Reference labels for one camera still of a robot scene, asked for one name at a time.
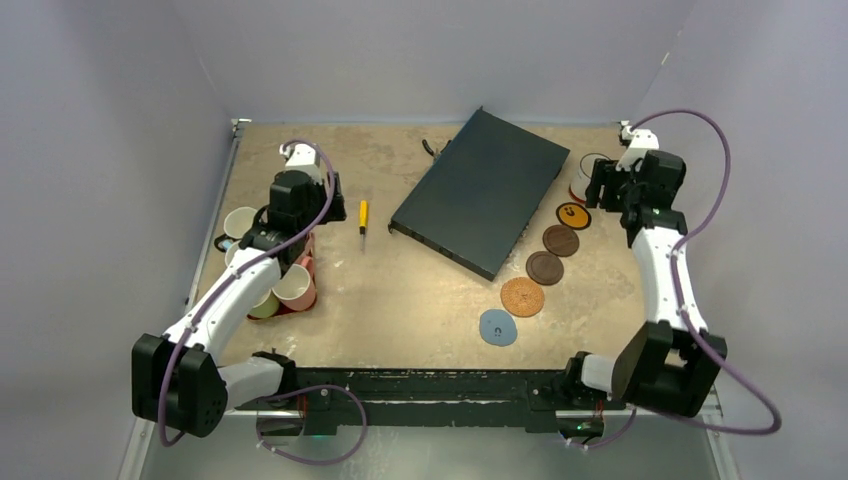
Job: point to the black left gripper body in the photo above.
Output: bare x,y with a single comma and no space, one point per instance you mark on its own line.
318,205

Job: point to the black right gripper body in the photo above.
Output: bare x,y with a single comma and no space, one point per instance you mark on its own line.
602,187

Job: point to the orange smiley coaster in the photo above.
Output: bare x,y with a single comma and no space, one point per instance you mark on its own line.
573,215

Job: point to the dark wooden coaster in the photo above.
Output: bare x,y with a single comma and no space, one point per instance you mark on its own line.
561,240
544,268

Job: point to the pink mug front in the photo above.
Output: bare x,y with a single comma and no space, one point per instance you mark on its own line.
296,290

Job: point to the woven cork coaster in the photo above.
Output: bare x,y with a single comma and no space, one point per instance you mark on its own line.
522,297

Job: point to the blue grey smiley coaster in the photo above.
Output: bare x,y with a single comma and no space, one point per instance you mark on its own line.
497,327

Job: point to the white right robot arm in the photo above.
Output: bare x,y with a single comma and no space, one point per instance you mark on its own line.
622,317

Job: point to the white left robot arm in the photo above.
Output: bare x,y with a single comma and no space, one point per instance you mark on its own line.
176,381

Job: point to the green cup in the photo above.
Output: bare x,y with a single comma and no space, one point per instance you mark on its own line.
266,307

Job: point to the dark flat metal box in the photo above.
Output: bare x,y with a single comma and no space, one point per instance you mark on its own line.
479,195

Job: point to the yellow handled screwdriver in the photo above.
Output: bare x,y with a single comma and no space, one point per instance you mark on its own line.
363,222

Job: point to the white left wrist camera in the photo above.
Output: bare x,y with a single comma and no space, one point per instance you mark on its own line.
302,158

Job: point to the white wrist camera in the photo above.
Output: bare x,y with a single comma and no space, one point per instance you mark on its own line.
302,158
637,143

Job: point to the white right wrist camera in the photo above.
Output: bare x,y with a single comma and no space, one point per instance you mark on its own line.
637,143

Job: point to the aluminium table rail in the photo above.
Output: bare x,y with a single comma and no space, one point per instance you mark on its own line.
239,126

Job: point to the black handled pliers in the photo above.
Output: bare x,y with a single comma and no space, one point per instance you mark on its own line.
434,151

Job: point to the black front base frame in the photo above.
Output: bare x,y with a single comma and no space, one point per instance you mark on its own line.
538,401

